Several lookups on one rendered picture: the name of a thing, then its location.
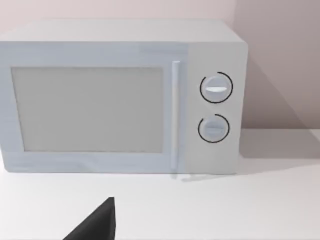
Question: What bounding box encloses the pale microwave door handle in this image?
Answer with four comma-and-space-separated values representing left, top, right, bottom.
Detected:
170, 60, 181, 174

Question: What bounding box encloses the pale microwave door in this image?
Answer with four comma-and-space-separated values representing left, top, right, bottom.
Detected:
0, 41, 189, 175

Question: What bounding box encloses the pale microwave knob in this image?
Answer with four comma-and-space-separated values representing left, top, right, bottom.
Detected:
203, 75, 230, 100
201, 117, 227, 141

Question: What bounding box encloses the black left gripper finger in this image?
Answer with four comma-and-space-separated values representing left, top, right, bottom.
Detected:
62, 196, 117, 240

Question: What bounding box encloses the pale microwave oven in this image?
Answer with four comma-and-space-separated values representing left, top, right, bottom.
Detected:
0, 19, 249, 176

